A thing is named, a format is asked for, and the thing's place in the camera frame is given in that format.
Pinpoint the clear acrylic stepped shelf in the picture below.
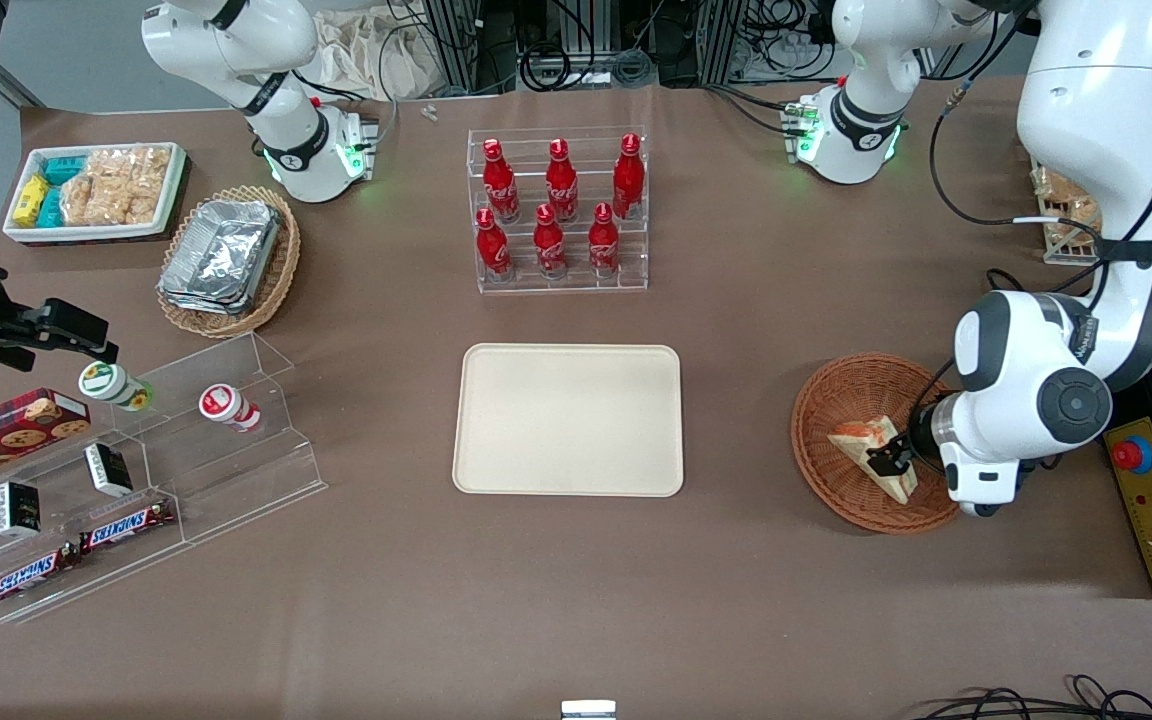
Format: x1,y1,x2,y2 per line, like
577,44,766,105
0,332,329,626

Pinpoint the small black white box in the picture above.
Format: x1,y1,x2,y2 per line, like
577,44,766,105
0,481,43,538
84,442,134,498

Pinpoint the beige plastic tray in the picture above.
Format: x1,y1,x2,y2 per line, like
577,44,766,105
452,343,685,498

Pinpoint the oval light wicker basket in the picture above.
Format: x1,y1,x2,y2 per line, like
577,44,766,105
156,185,302,339

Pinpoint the beige cloth bag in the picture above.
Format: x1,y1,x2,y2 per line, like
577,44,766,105
314,8,442,101

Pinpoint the white wire rack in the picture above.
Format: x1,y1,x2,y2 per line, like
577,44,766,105
1029,60,1152,267

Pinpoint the white rectangular snack tray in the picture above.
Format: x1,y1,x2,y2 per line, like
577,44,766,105
2,142,189,244

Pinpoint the fried snack bag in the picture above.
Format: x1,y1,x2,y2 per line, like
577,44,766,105
1033,165,1082,201
1044,198,1103,243

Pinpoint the red cola bottle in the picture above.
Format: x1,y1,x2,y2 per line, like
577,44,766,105
533,203,568,279
545,138,579,223
475,207,513,281
482,138,520,223
612,133,646,221
588,202,621,278

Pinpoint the aluminium equipment frame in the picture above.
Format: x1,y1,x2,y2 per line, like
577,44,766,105
421,0,837,93

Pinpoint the round brown wicker basket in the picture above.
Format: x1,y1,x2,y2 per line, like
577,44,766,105
791,352,967,535

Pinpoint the yellow snack packet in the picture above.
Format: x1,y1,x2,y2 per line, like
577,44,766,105
13,175,50,228

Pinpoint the snickers chocolate bar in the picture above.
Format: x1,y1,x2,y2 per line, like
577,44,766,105
79,497,177,554
0,545,82,608

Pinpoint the green lid yogurt cup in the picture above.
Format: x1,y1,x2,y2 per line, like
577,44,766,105
78,361,155,412

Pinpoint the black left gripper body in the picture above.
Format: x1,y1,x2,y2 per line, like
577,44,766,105
908,395,949,471

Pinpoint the red plaid cookie box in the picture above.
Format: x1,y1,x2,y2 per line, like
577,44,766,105
0,388,92,491

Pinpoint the triangular sandwich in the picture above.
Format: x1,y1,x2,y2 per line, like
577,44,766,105
828,415,920,504

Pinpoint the black floor cable bundle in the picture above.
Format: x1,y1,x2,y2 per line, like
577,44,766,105
911,675,1152,720

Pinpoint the clear rice cracker bag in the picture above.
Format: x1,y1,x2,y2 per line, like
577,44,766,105
86,147,173,196
60,178,159,227

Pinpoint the stack of foil trays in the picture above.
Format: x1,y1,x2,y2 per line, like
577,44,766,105
158,198,282,316

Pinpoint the clear acrylic bottle rack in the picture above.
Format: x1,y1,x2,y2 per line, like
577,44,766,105
466,125,650,296

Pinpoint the red lid yogurt cup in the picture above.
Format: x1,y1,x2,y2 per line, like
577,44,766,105
198,384,263,433

